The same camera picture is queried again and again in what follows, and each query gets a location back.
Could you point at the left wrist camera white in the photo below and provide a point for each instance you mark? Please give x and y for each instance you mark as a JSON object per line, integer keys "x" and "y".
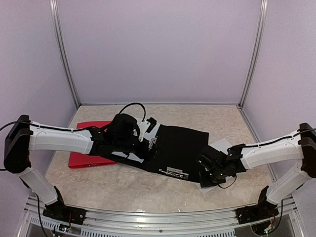
{"x": 144, "y": 126}

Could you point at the aluminium frame post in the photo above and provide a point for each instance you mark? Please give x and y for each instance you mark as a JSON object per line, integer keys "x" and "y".
{"x": 62, "y": 51}
{"x": 255, "y": 53}

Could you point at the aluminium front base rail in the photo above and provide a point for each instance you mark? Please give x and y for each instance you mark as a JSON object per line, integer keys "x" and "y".
{"x": 102, "y": 223}

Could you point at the aluminium frame post right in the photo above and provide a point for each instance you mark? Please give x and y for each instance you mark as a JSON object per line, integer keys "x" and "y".
{"x": 255, "y": 53}

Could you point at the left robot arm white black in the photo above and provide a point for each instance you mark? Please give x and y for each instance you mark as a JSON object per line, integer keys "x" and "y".
{"x": 26, "y": 136}

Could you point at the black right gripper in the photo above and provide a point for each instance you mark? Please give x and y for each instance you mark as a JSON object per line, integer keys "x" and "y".
{"x": 204, "y": 182}

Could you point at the white paper sheet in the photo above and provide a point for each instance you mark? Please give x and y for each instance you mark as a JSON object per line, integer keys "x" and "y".
{"x": 220, "y": 145}

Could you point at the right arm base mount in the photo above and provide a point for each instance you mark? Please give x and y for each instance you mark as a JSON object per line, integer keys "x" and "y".
{"x": 256, "y": 213}

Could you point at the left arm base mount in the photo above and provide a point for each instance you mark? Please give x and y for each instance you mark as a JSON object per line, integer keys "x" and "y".
{"x": 60, "y": 211}

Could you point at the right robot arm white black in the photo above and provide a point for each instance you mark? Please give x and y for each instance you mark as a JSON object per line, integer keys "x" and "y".
{"x": 299, "y": 147}

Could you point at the aluminium frame post left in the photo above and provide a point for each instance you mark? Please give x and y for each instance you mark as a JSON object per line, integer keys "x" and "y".
{"x": 62, "y": 51}

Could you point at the red clip file folder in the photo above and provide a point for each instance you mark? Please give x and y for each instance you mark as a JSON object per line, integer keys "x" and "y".
{"x": 77, "y": 160}

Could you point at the aluminium frame rail back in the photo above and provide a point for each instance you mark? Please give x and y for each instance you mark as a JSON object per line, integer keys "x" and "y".
{"x": 159, "y": 103}

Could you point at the black clip file folder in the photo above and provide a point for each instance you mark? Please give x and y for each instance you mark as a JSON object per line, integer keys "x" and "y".
{"x": 176, "y": 147}

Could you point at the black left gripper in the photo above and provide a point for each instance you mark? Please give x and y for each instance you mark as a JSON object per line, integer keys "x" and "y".
{"x": 142, "y": 152}

